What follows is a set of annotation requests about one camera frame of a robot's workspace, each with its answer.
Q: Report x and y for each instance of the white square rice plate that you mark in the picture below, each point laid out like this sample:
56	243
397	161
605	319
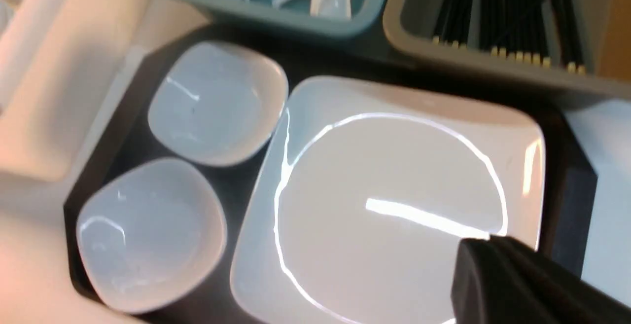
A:
365	193

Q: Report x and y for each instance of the large white plastic tub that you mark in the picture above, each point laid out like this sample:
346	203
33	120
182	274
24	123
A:
58	58

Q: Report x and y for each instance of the white bowl tray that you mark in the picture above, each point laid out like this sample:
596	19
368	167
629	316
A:
219	103
150	237

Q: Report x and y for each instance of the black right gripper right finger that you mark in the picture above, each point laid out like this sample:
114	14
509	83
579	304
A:
563	294

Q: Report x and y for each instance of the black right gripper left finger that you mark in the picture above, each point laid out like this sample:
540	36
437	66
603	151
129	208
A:
487	289

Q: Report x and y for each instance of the brown grey plastic bin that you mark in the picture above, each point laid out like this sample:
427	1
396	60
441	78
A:
409	24

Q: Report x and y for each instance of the bundle of black chopsticks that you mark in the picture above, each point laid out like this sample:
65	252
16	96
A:
513	30

